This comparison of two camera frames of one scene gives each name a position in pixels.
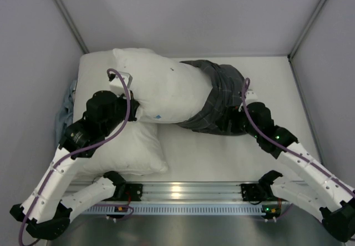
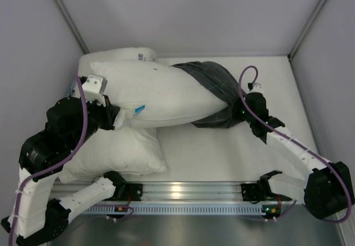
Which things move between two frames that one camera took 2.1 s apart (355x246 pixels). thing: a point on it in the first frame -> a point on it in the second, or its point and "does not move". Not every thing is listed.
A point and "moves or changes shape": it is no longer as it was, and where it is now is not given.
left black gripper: [131, 107] -> [111, 115]
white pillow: [165, 90] moves or changes shape
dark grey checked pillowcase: [227, 81] moves or changes shape
